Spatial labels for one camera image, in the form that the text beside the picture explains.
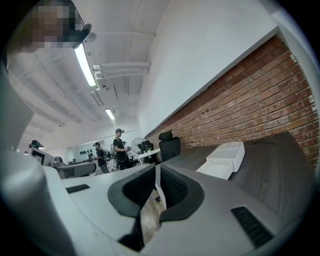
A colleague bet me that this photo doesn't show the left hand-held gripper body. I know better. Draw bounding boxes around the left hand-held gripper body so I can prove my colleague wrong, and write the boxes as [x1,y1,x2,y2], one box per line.
[29,146,67,180]

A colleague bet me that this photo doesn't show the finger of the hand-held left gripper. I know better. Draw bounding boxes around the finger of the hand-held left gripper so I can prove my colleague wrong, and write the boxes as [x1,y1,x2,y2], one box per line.
[61,161,98,179]

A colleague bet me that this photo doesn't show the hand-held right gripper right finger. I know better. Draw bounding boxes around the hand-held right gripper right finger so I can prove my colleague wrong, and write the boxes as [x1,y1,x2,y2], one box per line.
[139,157,301,256]

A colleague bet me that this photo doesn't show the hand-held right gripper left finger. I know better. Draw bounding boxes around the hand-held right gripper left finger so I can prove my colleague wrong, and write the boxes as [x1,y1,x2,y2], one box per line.
[59,163,157,252]

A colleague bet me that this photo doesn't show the white case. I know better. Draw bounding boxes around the white case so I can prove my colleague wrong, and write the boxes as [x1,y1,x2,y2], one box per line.
[195,141,246,181]

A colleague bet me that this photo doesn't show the person's black and grey top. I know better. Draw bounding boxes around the person's black and grey top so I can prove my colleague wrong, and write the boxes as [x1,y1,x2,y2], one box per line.
[0,47,36,154]

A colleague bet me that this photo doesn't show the standing fan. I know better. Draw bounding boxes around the standing fan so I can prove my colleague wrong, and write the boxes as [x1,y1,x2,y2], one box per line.
[130,136,146,154]

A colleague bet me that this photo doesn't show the ceiling tube light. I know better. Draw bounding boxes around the ceiling tube light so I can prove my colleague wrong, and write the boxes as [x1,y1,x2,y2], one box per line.
[104,107,116,121]
[73,41,98,88]

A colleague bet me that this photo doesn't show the black office chair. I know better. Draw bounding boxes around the black office chair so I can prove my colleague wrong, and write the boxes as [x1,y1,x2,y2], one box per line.
[158,129,182,164]

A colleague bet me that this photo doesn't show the white ceiling pipes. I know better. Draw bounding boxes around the white ceiling pipes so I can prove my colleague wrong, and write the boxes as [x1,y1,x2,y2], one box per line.
[92,61,152,86]

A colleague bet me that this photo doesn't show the person's face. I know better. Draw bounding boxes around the person's face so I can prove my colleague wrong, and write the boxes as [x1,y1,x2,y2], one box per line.
[23,0,84,54]

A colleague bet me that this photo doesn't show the thin black cable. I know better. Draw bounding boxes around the thin black cable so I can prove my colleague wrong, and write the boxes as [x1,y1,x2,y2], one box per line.
[245,139,276,147]

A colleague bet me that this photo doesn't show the black head-worn camera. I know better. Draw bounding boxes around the black head-worn camera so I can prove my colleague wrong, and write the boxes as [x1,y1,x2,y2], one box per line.
[71,23,93,49]

